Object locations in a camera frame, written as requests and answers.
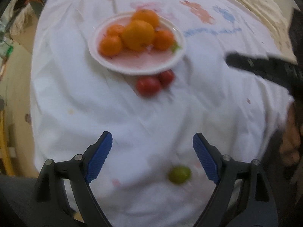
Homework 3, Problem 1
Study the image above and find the green lime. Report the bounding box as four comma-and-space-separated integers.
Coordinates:
167, 166, 192, 185

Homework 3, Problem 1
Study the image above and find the red cherry tomato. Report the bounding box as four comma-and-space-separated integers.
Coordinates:
136, 76, 162, 97
158, 70, 175, 88

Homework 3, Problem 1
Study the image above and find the small mandarin orange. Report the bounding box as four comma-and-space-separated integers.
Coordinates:
152, 30, 175, 51

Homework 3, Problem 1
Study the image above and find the large orange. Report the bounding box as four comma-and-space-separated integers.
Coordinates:
121, 20, 155, 52
131, 9, 159, 28

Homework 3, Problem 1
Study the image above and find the right hand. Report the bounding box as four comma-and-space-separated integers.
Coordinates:
279, 103, 302, 166

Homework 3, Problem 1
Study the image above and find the cream crumpled blanket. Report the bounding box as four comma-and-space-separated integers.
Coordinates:
236, 0, 293, 54

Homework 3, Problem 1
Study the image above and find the white cartoon print sheet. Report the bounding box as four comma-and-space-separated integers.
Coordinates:
30, 0, 292, 226

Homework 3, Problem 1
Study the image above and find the yellow wooden chair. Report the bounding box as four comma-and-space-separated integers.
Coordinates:
0, 110, 15, 176

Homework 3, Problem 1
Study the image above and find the white pink plate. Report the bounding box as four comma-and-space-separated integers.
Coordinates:
87, 11, 186, 76

